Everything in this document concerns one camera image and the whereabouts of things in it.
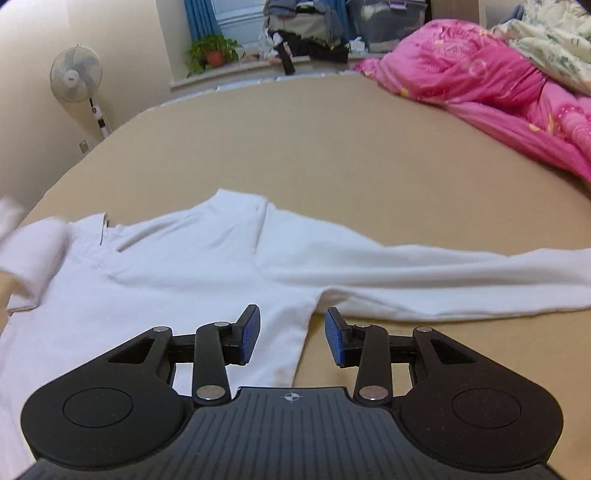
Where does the white window sill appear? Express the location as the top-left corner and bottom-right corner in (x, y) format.
(170, 50), (370, 94)

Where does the pale leaf-print quilt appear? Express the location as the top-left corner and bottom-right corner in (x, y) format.
(489, 0), (591, 95)

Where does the white standing fan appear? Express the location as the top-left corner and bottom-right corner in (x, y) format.
(50, 44), (114, 139)

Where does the clear plastic storage box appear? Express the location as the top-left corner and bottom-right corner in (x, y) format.
(346, 0), (428, 52)

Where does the pile of dark clothes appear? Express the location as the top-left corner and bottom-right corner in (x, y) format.
(262, 0), (352, 63)

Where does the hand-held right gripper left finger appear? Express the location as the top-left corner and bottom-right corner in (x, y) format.
(107, 304), (262, 408)

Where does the blue curtain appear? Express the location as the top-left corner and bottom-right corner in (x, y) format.
(184, 0), (221, 44)

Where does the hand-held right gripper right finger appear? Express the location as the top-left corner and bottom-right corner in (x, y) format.
(324, 306), (483, 408)

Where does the white long-sleeved shirt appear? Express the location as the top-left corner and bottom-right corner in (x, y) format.
(0, 188), (591, 480)

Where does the black strap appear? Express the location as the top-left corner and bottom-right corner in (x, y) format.
(274, 32), (296, 75)

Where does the potted green plant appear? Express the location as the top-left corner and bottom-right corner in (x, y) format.
(186, 34), (243, 77)

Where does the pink floral quilt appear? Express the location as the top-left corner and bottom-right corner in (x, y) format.
(353, 18), (591, 199)

